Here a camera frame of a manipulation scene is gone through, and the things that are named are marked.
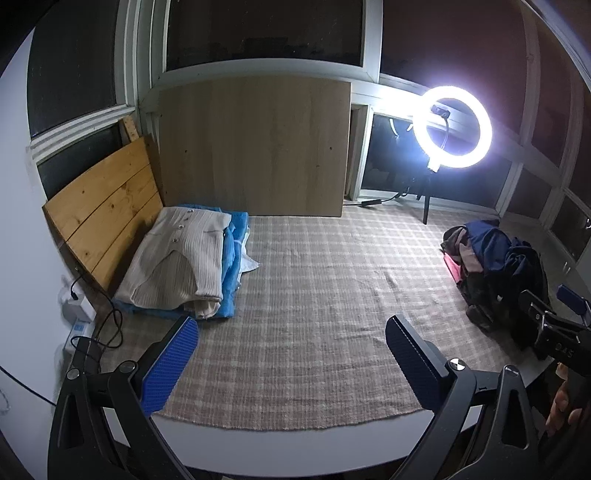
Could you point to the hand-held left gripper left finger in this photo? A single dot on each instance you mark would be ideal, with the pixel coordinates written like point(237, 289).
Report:
point(168, 364)

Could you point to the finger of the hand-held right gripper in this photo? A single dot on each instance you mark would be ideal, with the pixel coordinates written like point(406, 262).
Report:
point(575, 301)
point(535, 304)

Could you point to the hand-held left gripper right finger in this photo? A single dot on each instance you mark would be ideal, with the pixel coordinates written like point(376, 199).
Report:
point(415, 364)

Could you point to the navy blue garment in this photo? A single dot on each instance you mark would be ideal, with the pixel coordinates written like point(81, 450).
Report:
point(489, 249)

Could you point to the person's right hand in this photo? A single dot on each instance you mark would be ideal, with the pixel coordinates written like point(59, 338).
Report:
point(561, 406)

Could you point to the black yellow striped garment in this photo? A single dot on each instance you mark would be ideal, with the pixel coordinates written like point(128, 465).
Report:
point(521, 314)

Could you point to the beige knit sweater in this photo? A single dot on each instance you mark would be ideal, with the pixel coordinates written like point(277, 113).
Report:
point(175, 263)

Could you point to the white power strip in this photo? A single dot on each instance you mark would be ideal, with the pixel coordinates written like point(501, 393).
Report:
point(76, 309)

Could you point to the plaid blanket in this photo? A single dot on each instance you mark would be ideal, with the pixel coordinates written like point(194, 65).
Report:
point(314, 323)

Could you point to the light blue folded garment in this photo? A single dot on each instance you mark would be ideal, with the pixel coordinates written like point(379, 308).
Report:
point(233, 272)

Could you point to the white folded garment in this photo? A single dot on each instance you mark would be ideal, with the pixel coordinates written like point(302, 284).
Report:
point(249, 264)

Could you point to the black tripod stand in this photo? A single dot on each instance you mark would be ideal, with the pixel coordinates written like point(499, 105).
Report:
point(427, 203)

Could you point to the pine plank board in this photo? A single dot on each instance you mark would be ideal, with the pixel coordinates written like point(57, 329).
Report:
point(101, 207)

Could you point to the large light wooden board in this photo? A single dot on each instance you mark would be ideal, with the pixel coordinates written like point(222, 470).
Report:
point(254, 147)

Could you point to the narrow wooden slat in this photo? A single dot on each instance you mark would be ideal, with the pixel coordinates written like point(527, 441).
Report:
point(129, 129)

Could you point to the white window frame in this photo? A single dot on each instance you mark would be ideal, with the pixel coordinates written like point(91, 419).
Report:
point(371, 41)

